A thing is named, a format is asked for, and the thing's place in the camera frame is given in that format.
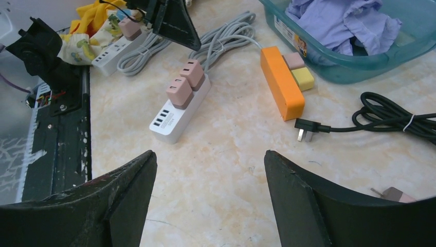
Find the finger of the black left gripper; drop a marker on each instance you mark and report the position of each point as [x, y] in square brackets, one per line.
[170, 20]

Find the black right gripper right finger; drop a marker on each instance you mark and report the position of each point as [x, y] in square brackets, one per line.
[313, 211]

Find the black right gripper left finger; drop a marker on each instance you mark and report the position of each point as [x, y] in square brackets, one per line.
[109, 210]

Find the white power strip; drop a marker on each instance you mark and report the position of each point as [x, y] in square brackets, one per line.
[170, 122]
[107, 61]

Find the pink usb plug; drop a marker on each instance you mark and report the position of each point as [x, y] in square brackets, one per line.
[394, 194]
[193, 72]

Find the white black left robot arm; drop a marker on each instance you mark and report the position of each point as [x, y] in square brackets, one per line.
[39, 46]

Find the pink usb plug on white strip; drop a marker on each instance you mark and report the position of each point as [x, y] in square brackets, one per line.
[193, 72]

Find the yellow plug on orange strip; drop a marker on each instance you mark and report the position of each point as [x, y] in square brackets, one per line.
[303, 78]

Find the yellow patterned cloth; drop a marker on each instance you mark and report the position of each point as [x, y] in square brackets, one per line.
[96, 29]

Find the orange power strip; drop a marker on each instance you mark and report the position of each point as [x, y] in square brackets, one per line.
[285, 91]

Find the purple cloth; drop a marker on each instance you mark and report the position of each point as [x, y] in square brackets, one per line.
[341, 25]

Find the teal plastic basin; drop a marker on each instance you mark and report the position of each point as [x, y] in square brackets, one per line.
[416, 38]

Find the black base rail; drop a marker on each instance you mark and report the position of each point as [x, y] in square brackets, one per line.
[58, 152]

